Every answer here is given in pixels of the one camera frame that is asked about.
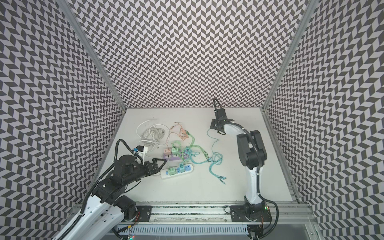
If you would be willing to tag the white blue power strip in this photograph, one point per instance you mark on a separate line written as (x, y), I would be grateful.
(188, 167)

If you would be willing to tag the teal charger plug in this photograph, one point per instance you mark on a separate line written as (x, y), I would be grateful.
(182, 168)

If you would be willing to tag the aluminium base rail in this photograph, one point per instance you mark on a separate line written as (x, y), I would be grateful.
(228, 213)

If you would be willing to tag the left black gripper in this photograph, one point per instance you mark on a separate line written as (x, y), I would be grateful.
(155, 166)

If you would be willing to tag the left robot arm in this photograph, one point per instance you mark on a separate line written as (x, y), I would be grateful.
(106, 205)

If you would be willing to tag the pink charger plug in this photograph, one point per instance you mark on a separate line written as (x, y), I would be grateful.
(167, 151)

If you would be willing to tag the purple power strip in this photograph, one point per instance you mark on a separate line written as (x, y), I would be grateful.
(179, 156)

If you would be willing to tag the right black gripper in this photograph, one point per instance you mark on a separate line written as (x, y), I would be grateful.
(220, 119)

